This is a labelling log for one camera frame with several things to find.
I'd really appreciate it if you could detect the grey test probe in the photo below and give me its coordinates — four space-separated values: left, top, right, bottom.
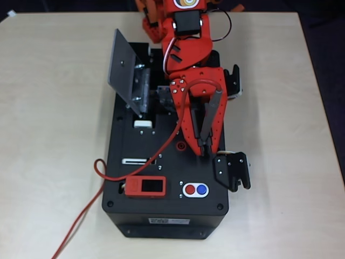
198 86 225 156

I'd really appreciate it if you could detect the black cable holder bracket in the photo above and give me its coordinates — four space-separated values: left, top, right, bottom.
212 151 252 193
223 64 245 101

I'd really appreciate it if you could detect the orange printed handle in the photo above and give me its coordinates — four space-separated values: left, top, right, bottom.
134 0 160 26

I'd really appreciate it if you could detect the red cable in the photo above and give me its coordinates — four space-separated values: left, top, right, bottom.
52 79 223 259

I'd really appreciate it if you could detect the black task board box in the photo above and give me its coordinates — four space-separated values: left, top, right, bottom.
101 42 230 240

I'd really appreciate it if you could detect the red display module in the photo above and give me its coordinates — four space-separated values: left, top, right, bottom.
124 175 167 199

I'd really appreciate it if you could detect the grey hinged door panel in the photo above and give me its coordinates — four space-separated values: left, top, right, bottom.
107 29 150 114

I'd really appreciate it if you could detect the white slider with black knob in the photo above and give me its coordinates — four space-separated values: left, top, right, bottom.
121 156 157 166

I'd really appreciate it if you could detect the white angle sensor unit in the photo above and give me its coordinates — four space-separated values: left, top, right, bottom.
133 120 154 129

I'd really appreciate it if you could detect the white label sticker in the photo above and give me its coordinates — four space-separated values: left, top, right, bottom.
148 217 191 226

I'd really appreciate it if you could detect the black corner block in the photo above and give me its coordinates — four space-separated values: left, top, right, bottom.
128 42 152 66

